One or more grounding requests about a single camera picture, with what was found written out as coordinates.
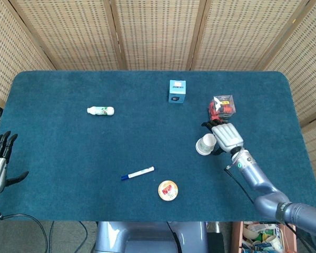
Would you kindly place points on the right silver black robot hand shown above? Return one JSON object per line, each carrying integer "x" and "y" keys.
{"x": 227, "y": 135}

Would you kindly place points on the white cup green print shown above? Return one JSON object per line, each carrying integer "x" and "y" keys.
{"x": 201, "y": 149}

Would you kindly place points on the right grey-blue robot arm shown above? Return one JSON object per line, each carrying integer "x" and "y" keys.
{"x": 263, "y": 187}

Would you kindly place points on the clear box red contents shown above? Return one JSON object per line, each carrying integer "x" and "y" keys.
{"x": 225, "y": 106}

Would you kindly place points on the small blue carton box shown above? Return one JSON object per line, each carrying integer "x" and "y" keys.
{"x": 177, "y": 92}

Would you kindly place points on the round orange lidded tin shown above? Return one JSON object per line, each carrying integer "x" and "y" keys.
{"x": 168, "y": 190}

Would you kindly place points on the white marker blue cap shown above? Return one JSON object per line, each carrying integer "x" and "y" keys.
{"x": 138, "y": 173}

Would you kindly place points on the blue carpet table cover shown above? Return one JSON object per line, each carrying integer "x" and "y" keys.
{"x": 94, "y": 147}

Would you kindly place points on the wooden crate with clutter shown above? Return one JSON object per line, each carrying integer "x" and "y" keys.
{"x": 263, "y": 239}

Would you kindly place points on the white bottle green label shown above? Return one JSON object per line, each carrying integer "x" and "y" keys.
{"x": 100, "y": 110}

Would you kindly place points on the grey-blue robot torso base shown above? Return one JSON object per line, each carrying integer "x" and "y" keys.
{"x": 147, "y": 237}

